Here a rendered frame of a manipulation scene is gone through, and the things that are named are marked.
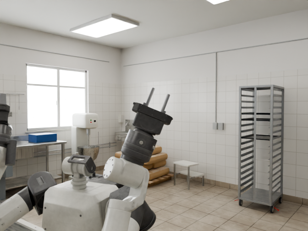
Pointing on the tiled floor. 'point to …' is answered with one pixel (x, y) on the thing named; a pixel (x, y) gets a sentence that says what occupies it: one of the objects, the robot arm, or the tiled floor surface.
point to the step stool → (187, 172)
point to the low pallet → (160, 179)
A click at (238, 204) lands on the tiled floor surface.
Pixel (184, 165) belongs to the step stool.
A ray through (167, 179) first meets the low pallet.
